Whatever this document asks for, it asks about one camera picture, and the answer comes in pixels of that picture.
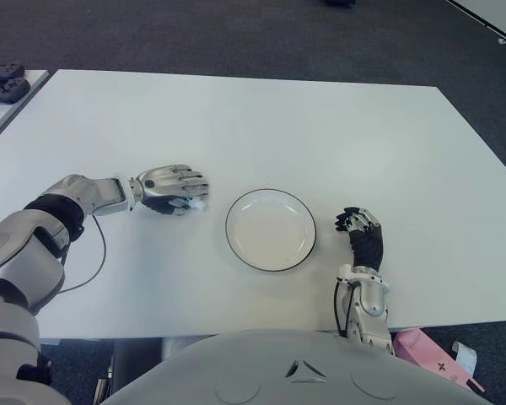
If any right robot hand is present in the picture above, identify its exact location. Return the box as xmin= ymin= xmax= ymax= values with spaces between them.
xmin=334 ymin=206 xmax=384 ymax=272

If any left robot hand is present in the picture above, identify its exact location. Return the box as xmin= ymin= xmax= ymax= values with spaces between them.
xmin=130 ymin=163 xmax=210 ymax=216

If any green white toothpaste tube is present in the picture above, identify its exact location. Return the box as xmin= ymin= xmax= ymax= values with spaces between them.
xmin=171 ymin=197 xmax=207 ymax=212

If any white plate black rim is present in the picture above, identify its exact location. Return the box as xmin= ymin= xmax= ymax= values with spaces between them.
xmin=224 ymin=187 xmax=317 ymax=272

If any pink cardboard box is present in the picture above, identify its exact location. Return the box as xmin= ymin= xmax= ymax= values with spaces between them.
xmin=392 ymin=328 xmax=486 ymax=393

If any white paper slip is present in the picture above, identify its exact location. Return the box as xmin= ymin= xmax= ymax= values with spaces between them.
xmin=451 ymin=340 xmax=477 ymax=376

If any grey robot torso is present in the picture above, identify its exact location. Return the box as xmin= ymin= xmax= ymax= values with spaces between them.
xmin=103 ymin=328 xmax=486 ymax=405

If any black game controller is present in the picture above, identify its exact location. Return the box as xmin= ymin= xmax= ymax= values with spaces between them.
xmin=0 ymin=62 xmax=25 ymax=83
xmin=0 ymin=78 xmax=31 ymax=105

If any white background table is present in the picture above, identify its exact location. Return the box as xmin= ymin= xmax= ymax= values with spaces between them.
xmin=444 ymin=0 xmax=506 ymax=50

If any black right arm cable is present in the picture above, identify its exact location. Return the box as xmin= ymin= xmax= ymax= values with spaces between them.
xmin=334 ymin=281 xmax=356 ymax=338

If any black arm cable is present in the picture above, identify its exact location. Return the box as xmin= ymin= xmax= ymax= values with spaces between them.
xmin=60 ymin=213 xmax=108 ymax=294
xmin=334 ymin=281 xmax=356 ymax=338

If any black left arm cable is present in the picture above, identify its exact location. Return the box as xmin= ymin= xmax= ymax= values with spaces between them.
xmin=60 ymin=213 xmax=108 ymax=294

